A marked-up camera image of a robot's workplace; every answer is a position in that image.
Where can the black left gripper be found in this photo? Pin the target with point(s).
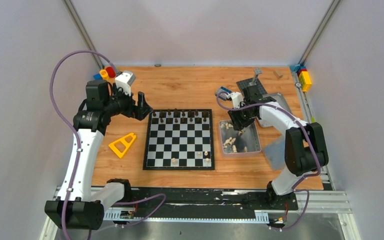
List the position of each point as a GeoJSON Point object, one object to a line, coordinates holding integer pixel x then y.
{"type": "Point", "coordinates": [138, 107]}

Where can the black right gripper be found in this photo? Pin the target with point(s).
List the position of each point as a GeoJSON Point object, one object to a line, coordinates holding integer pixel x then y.
{"type": "Point", "coordinates": [238, 124]}

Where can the metal tin box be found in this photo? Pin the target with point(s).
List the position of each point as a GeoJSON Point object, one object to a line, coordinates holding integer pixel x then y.
{"type": "Point", "coordinates": [239, 144]}

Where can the black white chessboard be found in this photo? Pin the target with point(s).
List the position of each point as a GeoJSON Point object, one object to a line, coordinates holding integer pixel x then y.
{"type": "Point", "coordinates": [180, 134]}

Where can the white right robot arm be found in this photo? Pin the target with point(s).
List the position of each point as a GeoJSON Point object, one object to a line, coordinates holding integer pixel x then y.
{"type": "Point", "coordinates": [305, 151]}

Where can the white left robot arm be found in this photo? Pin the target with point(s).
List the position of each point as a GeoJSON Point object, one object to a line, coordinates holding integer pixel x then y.
{"type": "Point", "coordinates": [75, 206]}

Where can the blue grey toy brick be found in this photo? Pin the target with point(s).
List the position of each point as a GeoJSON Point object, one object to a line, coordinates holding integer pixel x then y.
{"type": "Point", "coordinates": [223, 94]}

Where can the yellow triangular plastic stand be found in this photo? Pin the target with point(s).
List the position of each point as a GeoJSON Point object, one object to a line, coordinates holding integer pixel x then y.
{"type": "Point", "coordinates": [121, 146]}

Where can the blue plastic bag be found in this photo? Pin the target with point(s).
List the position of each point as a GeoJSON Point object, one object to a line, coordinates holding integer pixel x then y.
{"type": "Point", "coordinates": [275, 153]}

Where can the coloured toy cylinders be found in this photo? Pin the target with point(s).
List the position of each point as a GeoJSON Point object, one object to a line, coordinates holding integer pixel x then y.
{"type": "Point", "coordinates": [107, 74]}

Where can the small wooden block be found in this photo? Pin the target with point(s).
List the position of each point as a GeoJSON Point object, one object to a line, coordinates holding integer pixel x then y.
{"type": "Point", "coordinates": [278, 74]}

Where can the coloured toy brick stack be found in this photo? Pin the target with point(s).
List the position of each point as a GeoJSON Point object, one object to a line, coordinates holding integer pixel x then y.
{"type": "Point", "coordinates": [303, 76]}

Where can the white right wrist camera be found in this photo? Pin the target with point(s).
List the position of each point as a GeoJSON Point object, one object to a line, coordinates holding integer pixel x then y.
{"type": "Point", "coordinates": [236, 99]}

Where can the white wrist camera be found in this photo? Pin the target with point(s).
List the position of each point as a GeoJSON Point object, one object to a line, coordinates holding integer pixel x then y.
{"type": "Point", "coordinates": [124, 81]}
{"type": "Point", "coordinates": [236, 99]}

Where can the grey brick baseplate with post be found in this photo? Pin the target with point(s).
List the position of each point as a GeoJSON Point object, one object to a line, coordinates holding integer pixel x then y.
{"type": "Point", "coordinates": [252, 81]}

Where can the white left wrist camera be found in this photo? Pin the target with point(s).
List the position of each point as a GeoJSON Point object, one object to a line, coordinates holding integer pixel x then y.
{"type": "Point", "coordinates": [124, 81]}

